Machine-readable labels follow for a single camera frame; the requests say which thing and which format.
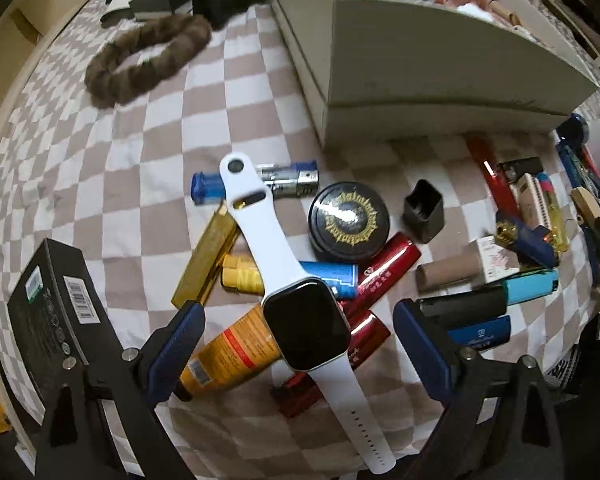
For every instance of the navy blue cup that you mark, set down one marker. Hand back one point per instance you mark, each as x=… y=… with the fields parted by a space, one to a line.
x=572 y=130

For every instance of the small wooden comb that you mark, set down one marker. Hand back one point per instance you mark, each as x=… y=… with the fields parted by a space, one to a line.
x=587 y=205

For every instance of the white harmonica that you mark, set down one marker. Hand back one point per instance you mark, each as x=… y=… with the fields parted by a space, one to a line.
x=530 y=197

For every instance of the checkered bed sheet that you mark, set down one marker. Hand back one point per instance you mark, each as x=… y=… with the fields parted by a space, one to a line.
x=130 y=160

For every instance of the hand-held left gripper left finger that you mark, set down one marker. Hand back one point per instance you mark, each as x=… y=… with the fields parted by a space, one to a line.
x=172 y=355

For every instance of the black barcode box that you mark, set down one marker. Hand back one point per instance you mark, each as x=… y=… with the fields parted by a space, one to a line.
x=55 y=310

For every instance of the long black lighter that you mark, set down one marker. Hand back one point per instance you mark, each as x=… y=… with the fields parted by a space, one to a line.
x=465 y=305

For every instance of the yellow glitter lighter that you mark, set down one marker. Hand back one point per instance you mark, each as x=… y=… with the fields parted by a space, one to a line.
x=555 y=210

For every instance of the light blue lighter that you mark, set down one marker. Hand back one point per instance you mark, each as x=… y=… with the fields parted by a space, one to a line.
x=530 y=287

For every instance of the small blue can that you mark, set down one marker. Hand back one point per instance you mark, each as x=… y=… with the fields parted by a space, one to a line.
x=335 y=280

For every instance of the printed paper bag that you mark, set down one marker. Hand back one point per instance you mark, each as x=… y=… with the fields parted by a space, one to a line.
x=565 y=367

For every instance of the blue clear lighter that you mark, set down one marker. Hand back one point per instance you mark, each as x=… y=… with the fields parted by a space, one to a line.
x=285 y=180

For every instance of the wooden bedside shelf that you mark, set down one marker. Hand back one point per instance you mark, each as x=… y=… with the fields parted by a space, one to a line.
x=10 y=45

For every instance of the gold bar lighter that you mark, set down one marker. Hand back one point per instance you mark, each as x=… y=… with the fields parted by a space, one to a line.
x=210 y=255

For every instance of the brown fur headband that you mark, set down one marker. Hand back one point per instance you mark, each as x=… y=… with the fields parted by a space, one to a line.
x=145 y=40

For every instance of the small black cap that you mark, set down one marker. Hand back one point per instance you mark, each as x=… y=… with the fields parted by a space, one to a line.
x=422 y=210

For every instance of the small white card box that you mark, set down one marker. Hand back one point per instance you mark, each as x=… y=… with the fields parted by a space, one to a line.
x=497 y=260

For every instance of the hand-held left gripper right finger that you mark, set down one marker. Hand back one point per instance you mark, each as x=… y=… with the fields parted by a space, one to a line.
x=422 y=350

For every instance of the grey storage box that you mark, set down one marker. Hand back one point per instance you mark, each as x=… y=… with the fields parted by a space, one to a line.
x=430 y=60

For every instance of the blue patterned packet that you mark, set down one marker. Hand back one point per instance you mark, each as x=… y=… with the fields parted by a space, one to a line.
x=580 y=170

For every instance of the white smart watch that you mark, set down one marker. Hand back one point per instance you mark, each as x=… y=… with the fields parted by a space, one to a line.
x=305 y=325

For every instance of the black round tin gold print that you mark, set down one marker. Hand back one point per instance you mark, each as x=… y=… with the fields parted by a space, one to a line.
x=350 y=220

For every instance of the small brown tube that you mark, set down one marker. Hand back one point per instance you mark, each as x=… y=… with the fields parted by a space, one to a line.
x=447 y=272

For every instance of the orange cream tube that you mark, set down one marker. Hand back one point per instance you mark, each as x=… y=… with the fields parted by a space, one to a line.
x=235 y=350

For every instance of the blue pen case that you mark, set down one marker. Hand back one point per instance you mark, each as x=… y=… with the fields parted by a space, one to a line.
x=482 y=332

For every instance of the long red tube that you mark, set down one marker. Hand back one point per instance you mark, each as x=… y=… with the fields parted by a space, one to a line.
x=490 y=170

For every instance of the red metallic lighter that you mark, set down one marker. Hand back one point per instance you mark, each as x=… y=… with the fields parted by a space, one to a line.
x=300 y=395
x=367 y=335
x=385 y=270

